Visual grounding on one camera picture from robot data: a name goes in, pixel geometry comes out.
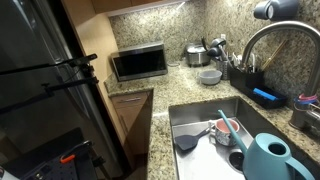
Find blue sponge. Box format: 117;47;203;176
252;87;278;102

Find perforated steel utensil holder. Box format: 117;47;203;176
215;59;232;81

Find metal drawer handle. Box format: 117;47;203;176
118;96;143;104

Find silver black microwave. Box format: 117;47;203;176
110;41;169;83

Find tall wooden side panel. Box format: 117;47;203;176
60;0;129;148

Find dark grey spatula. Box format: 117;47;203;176
174;126;212;152

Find black ladle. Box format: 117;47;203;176
206;47;231;63

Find black camera tripod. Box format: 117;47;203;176
0;53;100;116

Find grey ladle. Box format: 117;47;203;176
209;37;228;51

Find closed wooden upper cabinet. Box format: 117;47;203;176
91;0;188;17

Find coloured hair ties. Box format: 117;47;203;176
293;92;320;106

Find wooden base cabinet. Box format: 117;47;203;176
109;89;155;180

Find wooden chopsticks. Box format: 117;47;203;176
260;39;288;72

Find black robot cart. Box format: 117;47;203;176
0;126;103;180

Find orange clamp handle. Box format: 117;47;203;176
59;153;77;165

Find white spoon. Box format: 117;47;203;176
231;51;244;69

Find patterned mug pink inside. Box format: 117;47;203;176
209;117;242;148

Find grey bowl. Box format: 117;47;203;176
197;69;223;86

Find brushed steel faucet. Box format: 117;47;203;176
240;20;320;136

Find clear glass container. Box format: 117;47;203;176
166;60;182;68

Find stainless steel sink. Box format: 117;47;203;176
167;96;320;180

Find silver rice cooker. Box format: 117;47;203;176
184;41;212;68

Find teal watering can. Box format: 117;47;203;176
217;109;316;180

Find dark steel refrigerator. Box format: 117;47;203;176
0;0;132;180

